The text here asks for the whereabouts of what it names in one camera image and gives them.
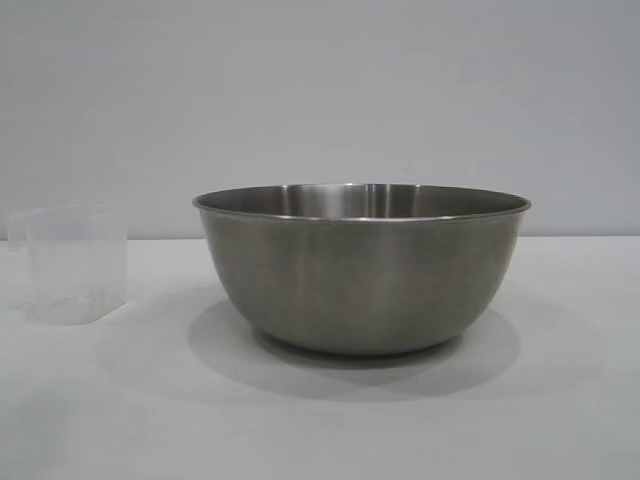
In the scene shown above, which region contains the clear plastic measuring cup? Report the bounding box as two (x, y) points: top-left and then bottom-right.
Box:
(5, 203), (129, 327)

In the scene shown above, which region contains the stainless steel mixing bowl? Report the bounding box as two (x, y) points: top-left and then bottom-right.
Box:
(190, 182), (533, 358)

